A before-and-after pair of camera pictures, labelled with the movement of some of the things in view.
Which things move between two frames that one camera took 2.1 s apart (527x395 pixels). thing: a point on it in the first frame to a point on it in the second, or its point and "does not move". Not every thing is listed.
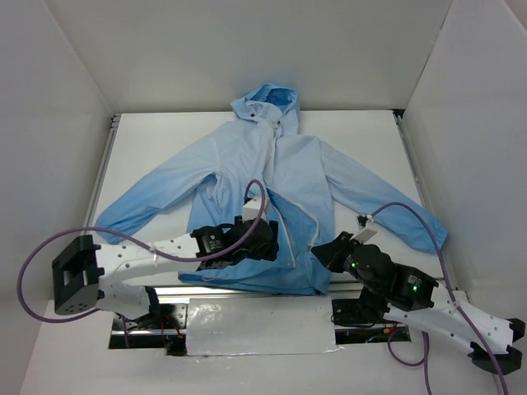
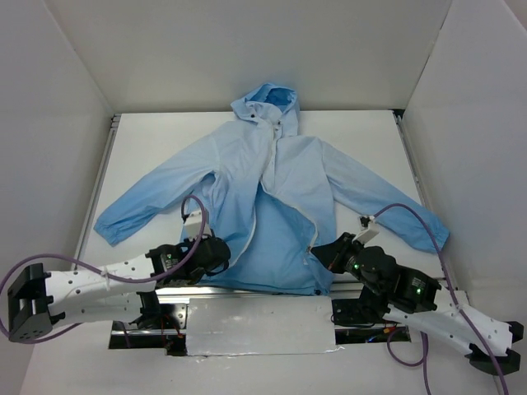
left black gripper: x=268 y=240 to x=222 y=253
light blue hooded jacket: x=263 y=168 does not move
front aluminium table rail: x=181 y=291 does not move
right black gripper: x=334 y=253 does not move
